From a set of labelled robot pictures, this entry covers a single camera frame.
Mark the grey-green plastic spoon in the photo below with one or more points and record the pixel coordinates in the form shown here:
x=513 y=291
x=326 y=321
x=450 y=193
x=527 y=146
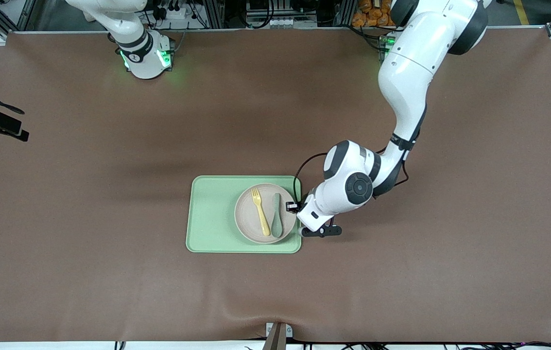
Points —
x=276 y=226

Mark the yellow plastic fork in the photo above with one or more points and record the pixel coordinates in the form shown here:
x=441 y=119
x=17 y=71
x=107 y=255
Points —
x=262 y=218

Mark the beige round plate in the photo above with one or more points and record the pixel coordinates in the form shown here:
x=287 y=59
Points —
x=246 y=218

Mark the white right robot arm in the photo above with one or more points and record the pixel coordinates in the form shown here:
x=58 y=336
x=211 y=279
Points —
x=144 y=58

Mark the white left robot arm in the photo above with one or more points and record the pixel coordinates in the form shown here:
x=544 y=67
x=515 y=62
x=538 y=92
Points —
x=416 y=73

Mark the light green rectangular tray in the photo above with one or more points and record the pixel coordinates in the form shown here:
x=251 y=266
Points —
x=212 y=214

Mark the brown table cover mat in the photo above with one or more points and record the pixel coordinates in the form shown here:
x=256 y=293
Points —
x=110 y=194

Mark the metal table clamp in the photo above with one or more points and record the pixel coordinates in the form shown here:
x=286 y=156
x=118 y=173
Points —
x=278 y=340

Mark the white connector block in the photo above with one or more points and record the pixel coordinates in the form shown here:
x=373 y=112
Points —
x=270 y=23

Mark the white power strip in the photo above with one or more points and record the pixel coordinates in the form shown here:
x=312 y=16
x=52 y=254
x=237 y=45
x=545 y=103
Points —
x=178 y=13

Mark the orange snack packet pile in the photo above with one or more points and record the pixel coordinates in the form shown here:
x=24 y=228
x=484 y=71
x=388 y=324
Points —
x=372 y=17

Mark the aluminium frame post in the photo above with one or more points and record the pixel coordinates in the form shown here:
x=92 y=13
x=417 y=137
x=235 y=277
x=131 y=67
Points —
x=215 y=12
x=347 y=12

